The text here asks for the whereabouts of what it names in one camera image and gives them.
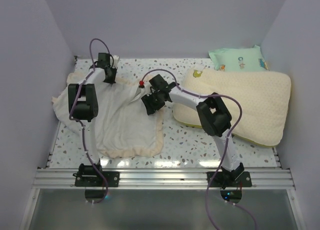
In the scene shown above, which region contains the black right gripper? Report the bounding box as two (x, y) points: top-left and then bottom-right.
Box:
(141, 90), (166, 116)

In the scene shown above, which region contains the white pillowcase with cream ruffle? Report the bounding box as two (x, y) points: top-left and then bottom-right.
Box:
(51, 78), (164, 158)

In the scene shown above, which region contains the cream yellow dotted pillow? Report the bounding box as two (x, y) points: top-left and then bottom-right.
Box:
(180, 67), (292, 147)

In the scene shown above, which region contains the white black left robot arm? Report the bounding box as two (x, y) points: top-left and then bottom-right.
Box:
(67, 53), (120, 187)

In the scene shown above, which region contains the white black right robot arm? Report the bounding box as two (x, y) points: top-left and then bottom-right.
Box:
(141, 74), (244, 187)

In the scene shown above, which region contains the green cartoon print pillow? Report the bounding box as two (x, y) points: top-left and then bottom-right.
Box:
(208, 45), (269, 72)

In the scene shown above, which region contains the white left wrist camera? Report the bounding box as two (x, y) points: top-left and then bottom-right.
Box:
(110, 55), (120, 68)

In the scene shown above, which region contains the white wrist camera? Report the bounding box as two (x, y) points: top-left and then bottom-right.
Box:
(144, 82), (155, 93)
(110, 55), (120, 68)

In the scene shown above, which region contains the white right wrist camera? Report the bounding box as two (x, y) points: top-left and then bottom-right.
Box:
(144, 82), (155, 93)

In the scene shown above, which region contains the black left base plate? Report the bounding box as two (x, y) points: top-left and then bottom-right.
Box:
(72, 164), (120, 187)

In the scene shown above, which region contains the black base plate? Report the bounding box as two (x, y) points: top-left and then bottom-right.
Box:
(72, 164), (120, 187)
(206, 163), (253, 189)

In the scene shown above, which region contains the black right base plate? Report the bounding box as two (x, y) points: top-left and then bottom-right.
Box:
(206, 163), (253, 189)

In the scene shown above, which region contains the aluminium front rail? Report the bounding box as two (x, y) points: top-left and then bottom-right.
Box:
(32, 168), (295, 190)

